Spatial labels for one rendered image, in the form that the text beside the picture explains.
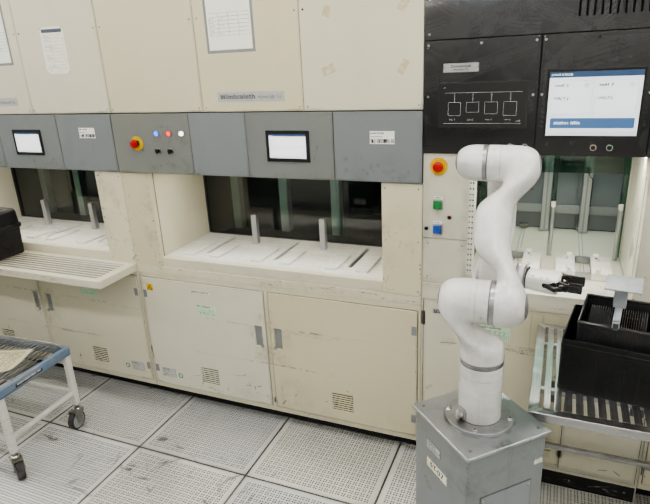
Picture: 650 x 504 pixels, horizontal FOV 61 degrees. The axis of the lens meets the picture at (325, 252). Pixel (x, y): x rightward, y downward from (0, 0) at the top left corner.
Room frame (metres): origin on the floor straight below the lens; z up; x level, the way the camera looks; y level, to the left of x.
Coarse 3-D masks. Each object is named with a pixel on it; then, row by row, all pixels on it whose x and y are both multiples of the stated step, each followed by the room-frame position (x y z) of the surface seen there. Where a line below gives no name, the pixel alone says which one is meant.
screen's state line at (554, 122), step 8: (552, 120) 1.94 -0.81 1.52; (560, 120) 1.93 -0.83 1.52; (568, 120) 1.92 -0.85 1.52; (576, 120) 1.91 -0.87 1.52; (584, 120) 1.90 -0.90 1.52; (592, 120) 1.89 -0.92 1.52; (600, 120) 1.88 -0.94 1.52; (608, 120) 1.87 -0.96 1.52; (616, 120) 1.86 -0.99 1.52; (624, 120) 1.85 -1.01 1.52; (632, 120) 1.84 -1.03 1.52
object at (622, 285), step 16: (608, 288) 1.49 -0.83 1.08; (624, 288) 1.48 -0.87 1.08; (640, 288) 1.48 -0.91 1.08; (592, 304) 1.65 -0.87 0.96; (608, 304) 1.63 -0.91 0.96; (624, 304) 1.50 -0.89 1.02; (640, 304) 1.58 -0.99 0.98; (624, 320) 1.59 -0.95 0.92; (640, 320) 1.57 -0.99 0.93; (576, 336) 1.49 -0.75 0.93; (592, 336) 1.46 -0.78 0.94; (608, 336) 1.44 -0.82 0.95; (624, 336) 1.42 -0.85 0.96; (640, 336) 1.40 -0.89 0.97; (640, 352) 1.40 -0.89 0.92
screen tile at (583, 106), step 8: (584, 80) 1.91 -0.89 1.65; (592, 80) 1.90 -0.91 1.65; (560, 88) 1.93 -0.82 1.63; (568, 88) 1.92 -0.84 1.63; (576, 88) 1.91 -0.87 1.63; (592, 88) 1.90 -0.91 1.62; (552, 96) 1.94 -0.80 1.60; (584, 96) 1.90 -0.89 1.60; (552, 104) 1.94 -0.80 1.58; (560, 104) 1.93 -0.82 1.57; (568, 104) 1.92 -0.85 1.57; (576, 104) 1.91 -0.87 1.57; (584, 104) 1.90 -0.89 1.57; (552, 112) 1.94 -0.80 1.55; (560, 112) 1.93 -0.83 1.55; (568, 112) 1.92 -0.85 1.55; (576, 112) 1.91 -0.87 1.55; (584, 112) 1.90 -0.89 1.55
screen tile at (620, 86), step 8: (600, 80) 1.89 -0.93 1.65; (608, 80) 1.88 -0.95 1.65; (616, 80) 1.87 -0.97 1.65; (624, 80) 1.86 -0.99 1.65; (600, 88) 1.89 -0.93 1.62; (608, 88) 1.88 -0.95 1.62; (616, 88) 1.87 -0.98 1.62; (624, 88) 1.86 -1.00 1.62; (632, 88) 1.85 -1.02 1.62; (632, 96) 1.85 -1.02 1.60; (600, 104) 1.88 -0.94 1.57; (608, 104) 1.87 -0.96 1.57; (616, 104) 1.86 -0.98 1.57; (624, 104) 1.86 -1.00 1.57; (632, 104) 1.85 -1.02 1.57; (600, 112) 1.88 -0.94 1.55; (608, 112) 1.87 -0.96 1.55; (616, 112) 1.86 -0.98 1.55; (624, 112) 1.85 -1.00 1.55; (632, 112) 1.84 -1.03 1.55
